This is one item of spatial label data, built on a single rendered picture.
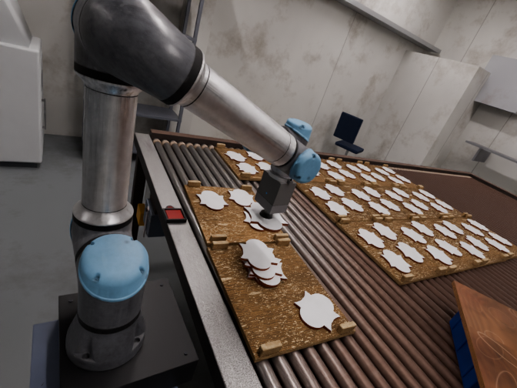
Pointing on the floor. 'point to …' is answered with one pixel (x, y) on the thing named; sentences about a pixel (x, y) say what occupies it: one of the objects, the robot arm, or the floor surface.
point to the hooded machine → (20, 90)
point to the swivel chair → (348, 132)
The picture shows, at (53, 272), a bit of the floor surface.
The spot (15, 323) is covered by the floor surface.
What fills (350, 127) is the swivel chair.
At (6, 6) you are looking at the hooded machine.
